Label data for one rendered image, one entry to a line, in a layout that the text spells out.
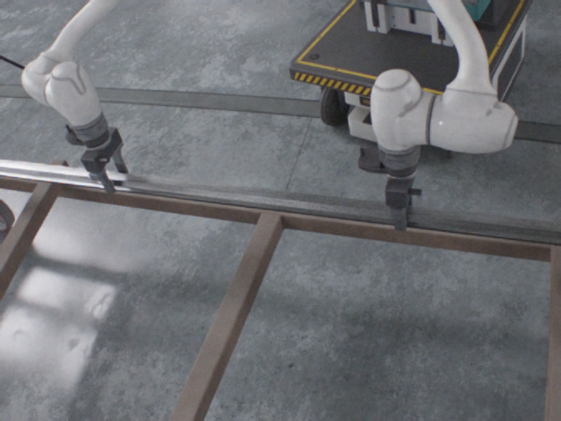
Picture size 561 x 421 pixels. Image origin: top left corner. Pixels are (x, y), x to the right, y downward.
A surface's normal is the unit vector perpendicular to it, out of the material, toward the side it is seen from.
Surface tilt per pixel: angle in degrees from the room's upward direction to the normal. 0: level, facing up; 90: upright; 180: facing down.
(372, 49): 0
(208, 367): 0
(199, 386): 0
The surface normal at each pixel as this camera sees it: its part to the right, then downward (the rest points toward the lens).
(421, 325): -0.19, -0.69
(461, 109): -0.44, -0.03
